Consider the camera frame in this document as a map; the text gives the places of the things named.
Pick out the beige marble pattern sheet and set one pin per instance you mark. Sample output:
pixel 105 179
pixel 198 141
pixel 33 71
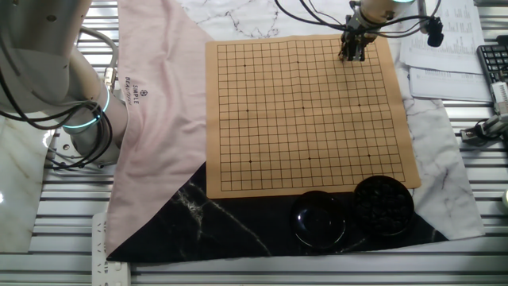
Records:
pixel 20 190

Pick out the printed paper sheet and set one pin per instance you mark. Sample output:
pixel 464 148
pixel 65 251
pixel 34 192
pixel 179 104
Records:
pixel 448 85
pixel 456 39

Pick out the pink cloth with print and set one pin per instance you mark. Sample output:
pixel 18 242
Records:
pixel 158 119

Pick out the white marble pattern cloth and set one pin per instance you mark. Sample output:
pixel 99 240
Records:
pixel 436 178

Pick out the empty black bowl lid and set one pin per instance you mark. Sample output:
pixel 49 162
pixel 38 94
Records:
pixel 317 220

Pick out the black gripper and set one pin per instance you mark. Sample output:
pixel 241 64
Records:
pixel 357 35

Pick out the black marble pattern cloth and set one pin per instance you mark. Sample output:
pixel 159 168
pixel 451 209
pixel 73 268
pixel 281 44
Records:
pixel 218 234

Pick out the black keyboard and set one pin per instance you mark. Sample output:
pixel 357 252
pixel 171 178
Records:
pixel 494 61

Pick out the white power strip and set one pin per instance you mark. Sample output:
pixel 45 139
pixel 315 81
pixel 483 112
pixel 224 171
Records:
pixel 107 254

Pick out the tan go board mat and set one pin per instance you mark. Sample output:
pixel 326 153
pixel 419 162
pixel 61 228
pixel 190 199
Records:
pixel 278 131

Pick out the black bowl with go stones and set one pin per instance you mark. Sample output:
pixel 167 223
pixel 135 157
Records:
pixel 383 206

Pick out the silver grilled device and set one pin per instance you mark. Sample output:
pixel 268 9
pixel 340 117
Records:
pixel 499 99

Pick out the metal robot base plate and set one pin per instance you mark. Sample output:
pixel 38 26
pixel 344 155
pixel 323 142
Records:
pixel 63 149

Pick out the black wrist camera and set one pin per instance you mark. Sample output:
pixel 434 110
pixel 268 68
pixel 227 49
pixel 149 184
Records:
pixel 435 32

